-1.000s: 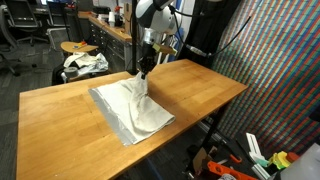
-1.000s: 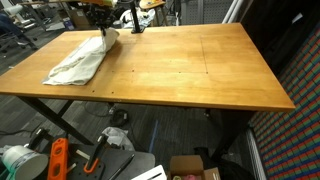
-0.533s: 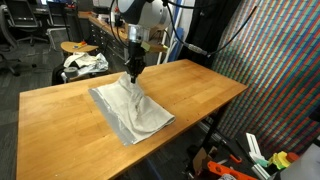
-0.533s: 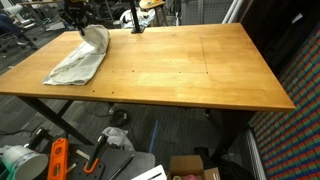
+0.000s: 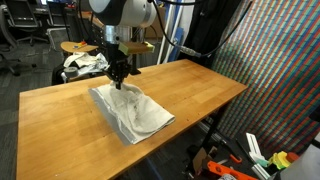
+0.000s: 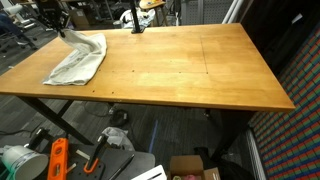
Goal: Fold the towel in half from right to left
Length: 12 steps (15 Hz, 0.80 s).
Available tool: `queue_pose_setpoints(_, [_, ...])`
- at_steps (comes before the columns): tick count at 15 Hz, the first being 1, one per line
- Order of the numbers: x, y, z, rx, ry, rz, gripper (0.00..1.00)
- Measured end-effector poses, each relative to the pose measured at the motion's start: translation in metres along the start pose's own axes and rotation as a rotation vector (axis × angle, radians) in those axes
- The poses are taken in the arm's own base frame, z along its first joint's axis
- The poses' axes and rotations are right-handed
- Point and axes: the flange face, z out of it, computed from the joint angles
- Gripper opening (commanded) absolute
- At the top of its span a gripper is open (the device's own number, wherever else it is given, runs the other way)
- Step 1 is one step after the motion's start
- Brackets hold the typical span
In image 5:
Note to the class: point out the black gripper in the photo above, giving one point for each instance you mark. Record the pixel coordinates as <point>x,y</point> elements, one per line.
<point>118,56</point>

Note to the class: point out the white woven towel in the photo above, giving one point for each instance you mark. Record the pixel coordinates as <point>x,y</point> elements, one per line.
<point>143,113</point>

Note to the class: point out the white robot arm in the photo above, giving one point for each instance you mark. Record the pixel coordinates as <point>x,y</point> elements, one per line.
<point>126,11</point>

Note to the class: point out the grey tape roll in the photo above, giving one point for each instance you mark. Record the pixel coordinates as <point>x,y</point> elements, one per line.
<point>71,72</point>

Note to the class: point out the round wooden stool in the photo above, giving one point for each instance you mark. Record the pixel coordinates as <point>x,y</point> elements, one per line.
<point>76,47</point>

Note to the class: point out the brown cardboard box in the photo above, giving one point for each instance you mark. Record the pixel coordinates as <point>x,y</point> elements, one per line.
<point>156,26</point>

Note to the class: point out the white pipes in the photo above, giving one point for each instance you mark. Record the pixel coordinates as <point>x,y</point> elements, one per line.
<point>166,33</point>

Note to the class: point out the blue board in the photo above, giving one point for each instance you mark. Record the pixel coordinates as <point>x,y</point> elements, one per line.
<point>176,43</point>

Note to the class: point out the black hanging cloth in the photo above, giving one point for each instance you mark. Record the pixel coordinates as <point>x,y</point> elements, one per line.
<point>206,26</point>

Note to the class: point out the black office chair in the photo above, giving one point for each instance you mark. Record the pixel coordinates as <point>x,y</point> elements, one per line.
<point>23,20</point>

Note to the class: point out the open cardboard box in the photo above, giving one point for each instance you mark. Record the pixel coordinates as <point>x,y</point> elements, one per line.
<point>200,160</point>

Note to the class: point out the white aluminium brackets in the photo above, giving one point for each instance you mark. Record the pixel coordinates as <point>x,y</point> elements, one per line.
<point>256,153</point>

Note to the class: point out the multicoloured patterned partition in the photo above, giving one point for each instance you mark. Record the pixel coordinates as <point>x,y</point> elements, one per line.
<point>276,73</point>

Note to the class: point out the yellow green plastic object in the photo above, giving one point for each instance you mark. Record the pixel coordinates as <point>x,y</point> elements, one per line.
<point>280,160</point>

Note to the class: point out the red round object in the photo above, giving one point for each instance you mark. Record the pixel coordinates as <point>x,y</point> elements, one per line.
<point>293,157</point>

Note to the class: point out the black camera stand pole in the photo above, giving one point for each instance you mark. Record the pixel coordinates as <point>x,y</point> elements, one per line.
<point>135,65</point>

